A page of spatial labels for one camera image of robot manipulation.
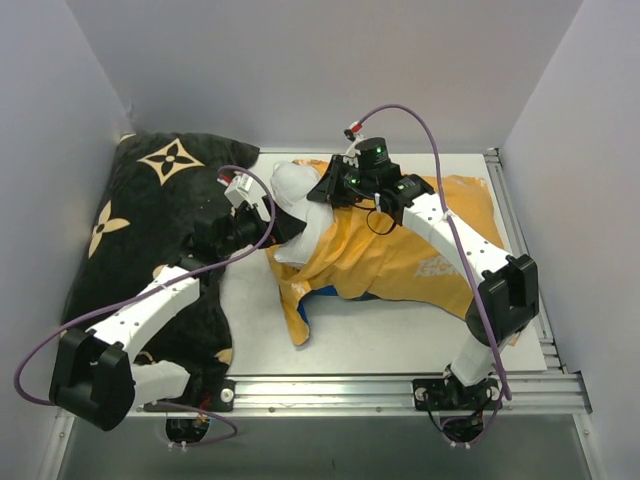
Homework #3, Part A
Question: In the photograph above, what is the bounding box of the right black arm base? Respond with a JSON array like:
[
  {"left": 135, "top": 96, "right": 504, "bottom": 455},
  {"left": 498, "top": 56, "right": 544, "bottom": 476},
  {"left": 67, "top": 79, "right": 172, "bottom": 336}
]
[{"left": 411, "top": 375, "right": 503, "bottom": 449}]

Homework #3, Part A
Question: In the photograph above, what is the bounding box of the white pillow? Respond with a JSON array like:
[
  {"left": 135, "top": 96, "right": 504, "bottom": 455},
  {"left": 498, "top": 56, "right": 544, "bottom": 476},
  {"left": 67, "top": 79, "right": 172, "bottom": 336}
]
[{"left": 270, "top": 161, "right": 334, "bottom": 269}]

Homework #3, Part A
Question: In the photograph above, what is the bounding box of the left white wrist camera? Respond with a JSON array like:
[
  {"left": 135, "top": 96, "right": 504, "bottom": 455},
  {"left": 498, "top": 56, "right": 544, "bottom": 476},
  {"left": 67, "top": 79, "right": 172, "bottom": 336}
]
[{"left": 217, "top": 171, "right": 263, "bottom": 209}]

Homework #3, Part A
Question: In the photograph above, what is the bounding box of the aluminium right side rail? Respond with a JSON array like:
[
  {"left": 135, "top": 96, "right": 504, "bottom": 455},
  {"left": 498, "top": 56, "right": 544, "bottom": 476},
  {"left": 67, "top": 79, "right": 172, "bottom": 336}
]
[{"left": 484, "top": 148, "right": 567, "bottom": 374}]

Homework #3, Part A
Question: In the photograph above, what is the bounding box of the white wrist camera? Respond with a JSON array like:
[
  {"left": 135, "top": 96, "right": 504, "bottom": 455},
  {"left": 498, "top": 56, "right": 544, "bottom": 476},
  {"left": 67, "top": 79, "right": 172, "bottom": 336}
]
[
  {"left": 343, "top": 122, "right": 366, "bottom": 168},
  {"left": 217, "top": 171, "right": 263, "bottom": 209}
]

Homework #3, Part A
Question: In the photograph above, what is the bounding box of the blue and yellow Mickey pillowcase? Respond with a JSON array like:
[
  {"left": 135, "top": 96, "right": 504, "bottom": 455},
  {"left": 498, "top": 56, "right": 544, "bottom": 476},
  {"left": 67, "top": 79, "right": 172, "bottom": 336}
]
[{"left": 264, "top": 158, "right": 532, "bottom": 348}]

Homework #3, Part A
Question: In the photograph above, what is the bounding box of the aluminium front rail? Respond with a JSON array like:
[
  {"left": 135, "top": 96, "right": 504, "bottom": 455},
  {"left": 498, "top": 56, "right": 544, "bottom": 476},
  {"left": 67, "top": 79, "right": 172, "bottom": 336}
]
[{"left": 119, "top": 372, "right": 594, "bottom": 420}]

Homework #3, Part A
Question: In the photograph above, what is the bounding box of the purple cable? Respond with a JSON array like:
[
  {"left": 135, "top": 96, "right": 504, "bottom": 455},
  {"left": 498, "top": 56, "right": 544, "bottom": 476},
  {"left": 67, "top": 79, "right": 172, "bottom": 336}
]
[
  {"left": 12, "top": 165, "right": 277, "bottom": 447},
  {"left": 344, "top": 103, "right": 513, "bottom": 446}
]

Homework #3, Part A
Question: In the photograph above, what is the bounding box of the aluminium rail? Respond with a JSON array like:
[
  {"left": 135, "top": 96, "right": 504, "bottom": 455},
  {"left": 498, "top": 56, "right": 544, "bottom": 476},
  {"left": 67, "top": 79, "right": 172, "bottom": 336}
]
[
  {"left": 484, "top": 148, "right": 567, "bottom": 374},
  {"left": 119, "top": 372, "right": 594, "bottom": 420}
]

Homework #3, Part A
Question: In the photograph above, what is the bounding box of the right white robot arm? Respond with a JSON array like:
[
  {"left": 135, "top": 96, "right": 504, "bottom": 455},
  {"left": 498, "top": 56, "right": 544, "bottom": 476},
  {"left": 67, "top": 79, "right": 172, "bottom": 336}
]
[{"left": 307, "top": 137, "right": 539, "bottom": 409}]

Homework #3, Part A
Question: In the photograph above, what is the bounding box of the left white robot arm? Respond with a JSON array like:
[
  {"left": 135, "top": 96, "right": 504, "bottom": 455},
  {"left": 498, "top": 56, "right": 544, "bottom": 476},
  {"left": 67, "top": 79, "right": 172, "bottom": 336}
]
[{"left": 49, "top": 202, "right": 306, "bottom": 431}]

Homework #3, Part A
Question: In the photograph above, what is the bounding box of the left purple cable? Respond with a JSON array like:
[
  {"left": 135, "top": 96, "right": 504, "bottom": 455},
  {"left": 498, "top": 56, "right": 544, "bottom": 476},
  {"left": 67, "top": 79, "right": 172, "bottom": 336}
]
[{"left": 12, "top": 165, "right": 277, "bottom": 447}]

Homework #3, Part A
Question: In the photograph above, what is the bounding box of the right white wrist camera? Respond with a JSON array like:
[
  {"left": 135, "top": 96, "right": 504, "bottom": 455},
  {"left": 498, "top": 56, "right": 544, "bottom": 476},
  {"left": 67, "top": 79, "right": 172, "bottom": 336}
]
[{"left": 343, "top": 122, "right": 366, "bottom": 168}]

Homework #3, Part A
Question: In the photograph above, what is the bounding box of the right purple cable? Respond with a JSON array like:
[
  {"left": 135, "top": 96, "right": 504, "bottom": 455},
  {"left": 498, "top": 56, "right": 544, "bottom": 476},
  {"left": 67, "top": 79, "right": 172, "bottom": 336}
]
[{"left": 344, "top": 103, "right": 513, "bottom": 446}]

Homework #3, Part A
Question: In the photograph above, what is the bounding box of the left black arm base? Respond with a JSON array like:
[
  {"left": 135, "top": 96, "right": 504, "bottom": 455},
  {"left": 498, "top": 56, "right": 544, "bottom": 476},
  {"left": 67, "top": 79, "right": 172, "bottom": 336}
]
[{"left": 164, "top": 380, "right": 239, "bottom": 451}]

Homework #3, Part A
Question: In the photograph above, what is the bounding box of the black floral pattern pillow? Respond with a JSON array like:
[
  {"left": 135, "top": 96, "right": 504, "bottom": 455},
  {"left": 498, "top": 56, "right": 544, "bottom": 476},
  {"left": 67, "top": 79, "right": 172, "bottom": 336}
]
[{"left": 61, "top": 133, "right": 260, "bottom": 406}]

